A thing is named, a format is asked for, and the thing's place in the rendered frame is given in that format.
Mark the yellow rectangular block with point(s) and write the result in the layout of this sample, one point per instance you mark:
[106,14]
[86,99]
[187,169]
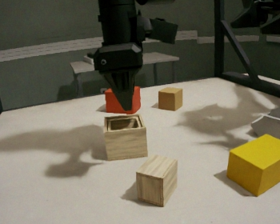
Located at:
[255,166]

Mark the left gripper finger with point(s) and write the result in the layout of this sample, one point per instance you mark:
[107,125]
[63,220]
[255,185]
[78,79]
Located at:
[247,18]
[272,26]

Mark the red cube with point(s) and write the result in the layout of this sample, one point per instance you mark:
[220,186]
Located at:
[113,105]

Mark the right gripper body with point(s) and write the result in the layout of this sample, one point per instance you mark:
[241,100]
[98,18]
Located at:
[118,26]

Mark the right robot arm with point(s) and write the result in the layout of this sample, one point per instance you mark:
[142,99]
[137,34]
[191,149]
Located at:
[147,27]

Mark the white open box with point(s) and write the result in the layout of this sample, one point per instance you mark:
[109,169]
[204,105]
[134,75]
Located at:
[267,124]

